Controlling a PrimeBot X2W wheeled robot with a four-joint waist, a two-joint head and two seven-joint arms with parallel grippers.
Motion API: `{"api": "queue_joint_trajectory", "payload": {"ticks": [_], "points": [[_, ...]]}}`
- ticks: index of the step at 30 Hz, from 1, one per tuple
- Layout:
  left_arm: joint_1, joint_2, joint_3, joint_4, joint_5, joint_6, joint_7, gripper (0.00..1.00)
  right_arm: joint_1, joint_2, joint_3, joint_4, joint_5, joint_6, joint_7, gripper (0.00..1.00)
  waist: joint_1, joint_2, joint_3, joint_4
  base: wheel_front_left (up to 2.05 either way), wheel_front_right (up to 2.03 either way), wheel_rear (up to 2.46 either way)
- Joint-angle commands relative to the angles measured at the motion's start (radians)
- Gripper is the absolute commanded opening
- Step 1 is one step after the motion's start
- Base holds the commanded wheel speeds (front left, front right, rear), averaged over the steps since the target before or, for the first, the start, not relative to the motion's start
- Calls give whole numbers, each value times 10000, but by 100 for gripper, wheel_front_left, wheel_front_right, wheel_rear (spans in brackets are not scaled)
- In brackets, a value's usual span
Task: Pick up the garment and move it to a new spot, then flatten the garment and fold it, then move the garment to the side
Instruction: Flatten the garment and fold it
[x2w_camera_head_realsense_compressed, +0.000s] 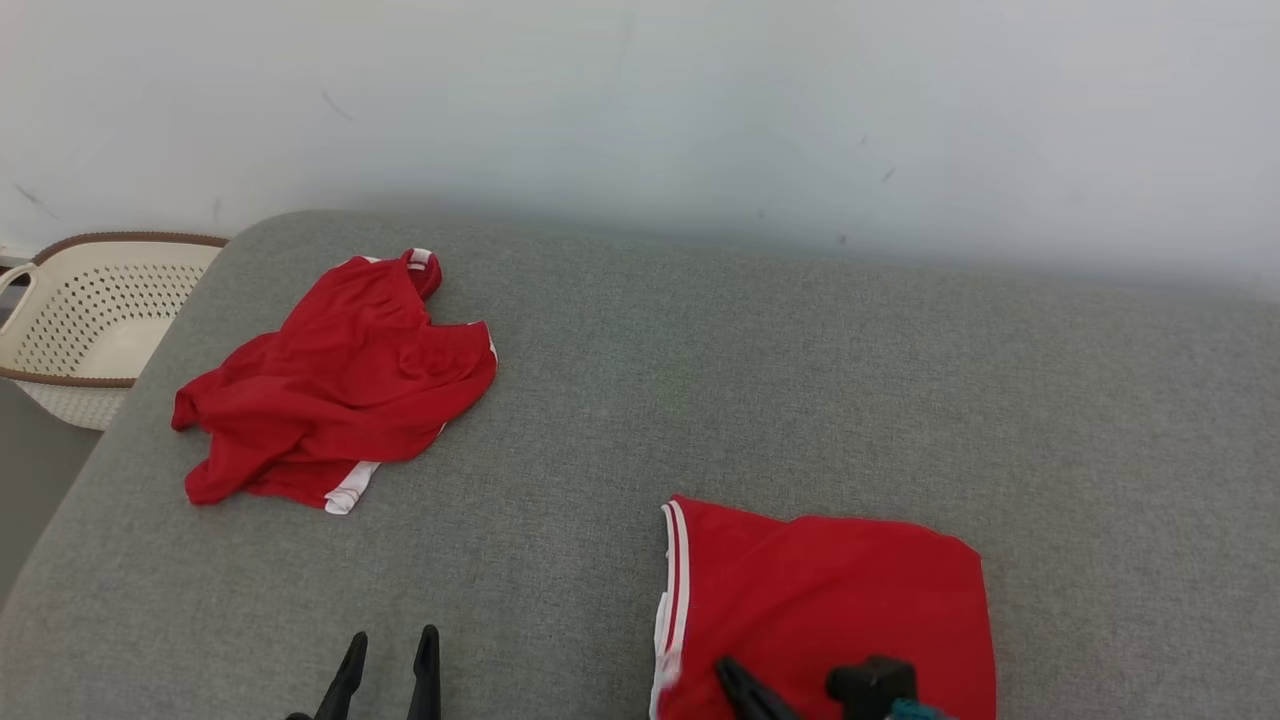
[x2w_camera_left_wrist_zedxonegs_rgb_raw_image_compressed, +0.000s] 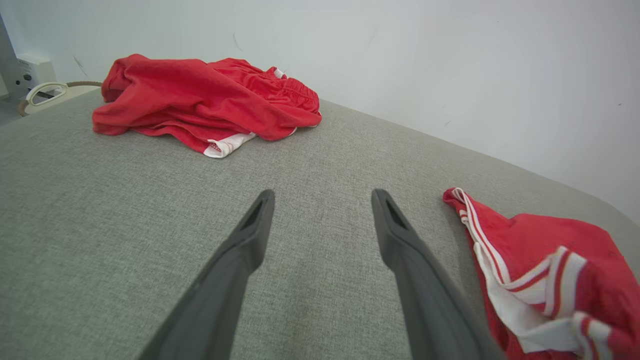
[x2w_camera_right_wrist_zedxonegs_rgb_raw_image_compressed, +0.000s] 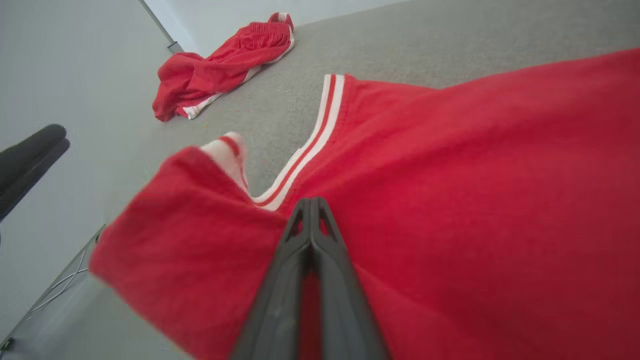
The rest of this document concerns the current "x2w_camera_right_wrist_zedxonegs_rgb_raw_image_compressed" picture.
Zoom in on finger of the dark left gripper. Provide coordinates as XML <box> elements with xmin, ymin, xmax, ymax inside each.
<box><xmin>0</xmin><ymin>139</ymin><xmax>71</xmax><ymax>223</ymax></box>
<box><xmin>0</xmin><ymin>124</ymin><xmax>68</xmax><ymax>187</ymax></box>

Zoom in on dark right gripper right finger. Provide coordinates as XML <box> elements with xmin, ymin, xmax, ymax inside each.
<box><xmin>311</xmin><ymin>197</ymin><xmax>392</xmax><ymax>360</ymax></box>

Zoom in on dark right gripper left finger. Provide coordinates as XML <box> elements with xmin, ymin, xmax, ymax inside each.
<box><xmin>231</xmin><ymin>197</ymin><xmax>313</xmax><ymax>360</ymax></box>

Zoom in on red white basketball jersey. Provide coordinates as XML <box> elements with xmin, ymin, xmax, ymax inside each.
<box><xmin>89</xmin><ymin>47</ymin><xmax>640</xmax><ymax>360</ymax></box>

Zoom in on red shorts with white stripes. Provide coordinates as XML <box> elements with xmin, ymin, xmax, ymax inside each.
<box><xmin>152</xmin><ymin>12</ymin><xmax>296</xmax><ymax>123</ymax></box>

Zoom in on thin white floor cable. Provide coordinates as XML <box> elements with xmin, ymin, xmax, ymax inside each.
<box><xmin>24</xmin><ymin>249</ymin><xmax>90</xmax><ymax>322</ymax></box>

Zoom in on grey metal post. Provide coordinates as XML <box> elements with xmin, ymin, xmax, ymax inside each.
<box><xmin>137</xmin><ymin>0</ymin><xmax>185</xmax><ymax>55</ymax></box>

